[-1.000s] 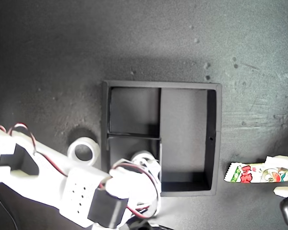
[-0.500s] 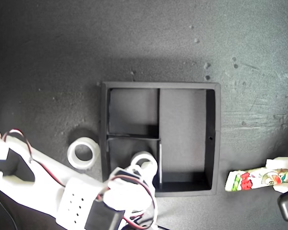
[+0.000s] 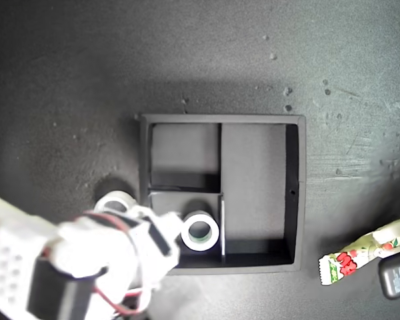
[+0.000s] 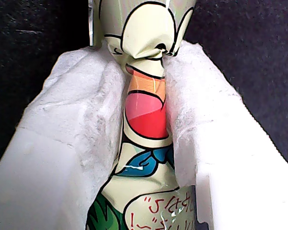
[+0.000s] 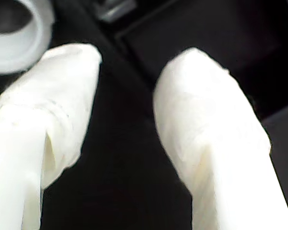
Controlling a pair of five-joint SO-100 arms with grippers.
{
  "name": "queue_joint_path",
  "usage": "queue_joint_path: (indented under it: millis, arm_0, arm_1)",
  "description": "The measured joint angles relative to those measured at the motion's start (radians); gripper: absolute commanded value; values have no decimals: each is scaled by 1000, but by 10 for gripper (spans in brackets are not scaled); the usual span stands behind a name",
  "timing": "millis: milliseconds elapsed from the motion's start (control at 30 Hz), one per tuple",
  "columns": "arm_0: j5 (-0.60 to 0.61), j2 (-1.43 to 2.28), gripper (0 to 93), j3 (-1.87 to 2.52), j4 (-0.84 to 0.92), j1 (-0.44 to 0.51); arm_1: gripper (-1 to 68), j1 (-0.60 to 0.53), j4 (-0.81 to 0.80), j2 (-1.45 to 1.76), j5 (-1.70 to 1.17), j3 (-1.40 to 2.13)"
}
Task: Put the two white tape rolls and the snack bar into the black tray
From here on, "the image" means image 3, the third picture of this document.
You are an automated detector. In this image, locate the red arm wire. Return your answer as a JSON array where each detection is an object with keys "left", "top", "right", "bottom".
[{"left": 92, "top": 285, "right": 151, "bottom": 316}]

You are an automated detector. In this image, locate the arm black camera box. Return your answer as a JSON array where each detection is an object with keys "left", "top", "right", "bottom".
[{"left": 377, "top": 249, "right": 400, "bottom": 301}]

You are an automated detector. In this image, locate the black tray with wells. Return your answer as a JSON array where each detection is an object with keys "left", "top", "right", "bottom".
[{"left": 138, "top": 113, "right": 307, "bottom": 276}]

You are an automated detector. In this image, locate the white tape roll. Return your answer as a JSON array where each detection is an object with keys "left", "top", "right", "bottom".
[
  {"left": 179, "top": 213, "right": 220, "bottom": 253},
  {"left": 93, "top": 190, "right": 138, "bottom": 214}
]

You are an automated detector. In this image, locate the snack bar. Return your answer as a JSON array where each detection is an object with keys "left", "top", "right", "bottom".
[{"left": 317, "top": 213, "right": 400, "bottom": 287}]

